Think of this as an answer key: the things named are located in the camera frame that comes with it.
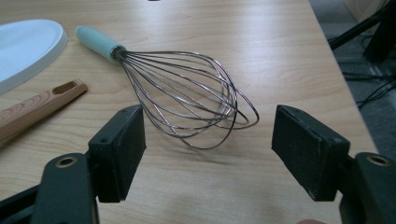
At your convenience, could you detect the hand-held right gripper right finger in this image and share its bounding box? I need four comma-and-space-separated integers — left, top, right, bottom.
271, 105, 351, 203

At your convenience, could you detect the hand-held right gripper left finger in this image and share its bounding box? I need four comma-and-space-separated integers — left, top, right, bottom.
88, 105, 148, 203

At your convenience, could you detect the wooden handled mesh strainer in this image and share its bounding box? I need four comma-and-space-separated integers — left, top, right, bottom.
0, 77, 89, 147

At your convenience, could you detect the whisk with mint green handle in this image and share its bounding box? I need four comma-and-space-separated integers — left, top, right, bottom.
75, 25, 261, 150

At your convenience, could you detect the white utensil rack stand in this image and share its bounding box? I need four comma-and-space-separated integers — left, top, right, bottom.
0, 19, 68, 95

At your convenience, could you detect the black metal stand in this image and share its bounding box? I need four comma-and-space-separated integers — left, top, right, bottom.
328, 0, 396, 63

